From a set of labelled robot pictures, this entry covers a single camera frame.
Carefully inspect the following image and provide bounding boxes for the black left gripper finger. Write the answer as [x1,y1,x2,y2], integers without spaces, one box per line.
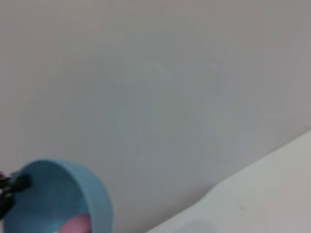
[13,173,33,193]

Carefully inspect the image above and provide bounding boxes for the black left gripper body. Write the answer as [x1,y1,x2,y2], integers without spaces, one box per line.
[0,170,16,220]

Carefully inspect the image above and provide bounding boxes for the blue bowl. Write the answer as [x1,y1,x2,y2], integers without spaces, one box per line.
[3,158,115,233]

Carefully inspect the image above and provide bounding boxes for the pink peach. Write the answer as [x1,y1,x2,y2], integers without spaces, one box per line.
[59,214,95,233]

